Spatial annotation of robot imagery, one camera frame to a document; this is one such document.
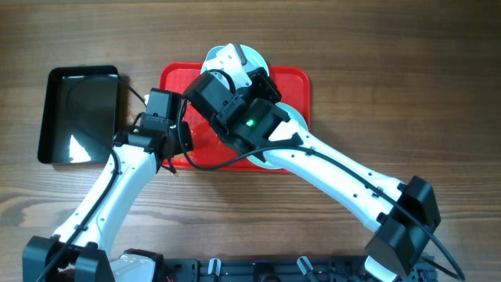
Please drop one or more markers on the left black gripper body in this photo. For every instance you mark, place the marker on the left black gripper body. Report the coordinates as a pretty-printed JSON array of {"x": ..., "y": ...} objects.
[{"x": 182, "y": 142}]

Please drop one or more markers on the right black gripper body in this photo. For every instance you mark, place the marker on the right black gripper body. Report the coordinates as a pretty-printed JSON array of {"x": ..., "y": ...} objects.
[{"x": 262, "y": 88}]

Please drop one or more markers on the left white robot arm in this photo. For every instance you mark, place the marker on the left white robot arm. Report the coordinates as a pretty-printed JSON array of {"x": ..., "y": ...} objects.
[{"x": 78, "y": 250}]

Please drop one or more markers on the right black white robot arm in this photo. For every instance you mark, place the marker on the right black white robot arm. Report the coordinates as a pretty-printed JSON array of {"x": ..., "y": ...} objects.
[{"x": 402, "y": 216}]

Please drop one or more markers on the red plastic tray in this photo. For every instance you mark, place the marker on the red plastic tray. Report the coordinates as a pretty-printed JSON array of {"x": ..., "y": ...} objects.
[{"x": 293, "y": 83}]

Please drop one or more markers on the black water tray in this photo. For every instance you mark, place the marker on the black water tray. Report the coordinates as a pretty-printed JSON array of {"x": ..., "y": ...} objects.
[{"x": 80, "y": 115}]

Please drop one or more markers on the top light blue plate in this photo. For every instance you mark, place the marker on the top light blue plate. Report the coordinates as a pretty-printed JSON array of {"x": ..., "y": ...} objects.
[{"x": 253, "y": 57}]

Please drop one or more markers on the light blue plate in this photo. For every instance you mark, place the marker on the light blue plate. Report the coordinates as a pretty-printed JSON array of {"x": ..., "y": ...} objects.
[
  {"x": 253, "y": 57},
  {"x": 293, "y": 114}
]

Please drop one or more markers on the right light blue plate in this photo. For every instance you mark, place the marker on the right light blue plate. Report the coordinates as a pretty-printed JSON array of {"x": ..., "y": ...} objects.
[{"x": 293, "y": 114}]

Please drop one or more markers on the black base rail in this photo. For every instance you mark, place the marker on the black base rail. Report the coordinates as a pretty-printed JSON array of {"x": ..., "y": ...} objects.
[{"x": 333, "y": 269}]

